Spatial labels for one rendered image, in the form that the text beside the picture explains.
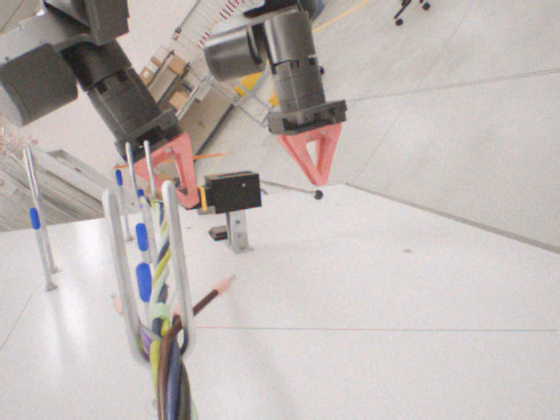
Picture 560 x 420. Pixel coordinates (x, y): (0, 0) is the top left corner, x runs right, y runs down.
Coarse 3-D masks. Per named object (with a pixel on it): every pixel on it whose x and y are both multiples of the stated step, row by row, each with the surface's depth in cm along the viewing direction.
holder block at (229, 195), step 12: (216, 180) 45; (228, 180) 46; (240, 180) 47; (252, 180) 47; (216, 192) 46; (228, 192) 46; (240, 192) 47; (252, 192) 47; (216, 204) 46; (228, 204) 47; (240, 204) 47; (252, 204) 48
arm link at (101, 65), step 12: (72, 48) 38; (84, 48) 38; (96, 48) 38; (108, 48) 39; (120, 48) 40; (72, 60) 38; (84, 60) 38; (96, 60) 38; (108, 60) 39; (120, 60) 40; (72, 72) 38; (84, 72) 39; (96, 72) 39; (108, 72) 39; (120, 72) 41; (84, 84) 39; (96, 84) 40
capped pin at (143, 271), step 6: (138, 264) 22; (144, 264) 22; (138, 270) 21; (144, 270) 21; (150, 270) 22; (138, 276) 21; (144, 276) 21; (150, 276) 22; (138, 282) 22; (144, 282) 21; (150, 282) 22; (138, 288) 22; (144, 288) 22; (150, 288) 22; (144, 294) 22; (150, 294) 22; (144, 300) 22; (144, 306) 22; (156, 408) 23
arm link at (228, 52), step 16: (272, 0) 47; (288, 0) 47; (240, 16) 50; (256, 16) 49; (224, 32) 49; (240, 32) 47; (208, 48) 49; (224, 48) 48; (240, 48) 47; (208, 64) 49; (224, 64) 49; (240, 64) 48; (256, 64) 48; (224, 80) 51
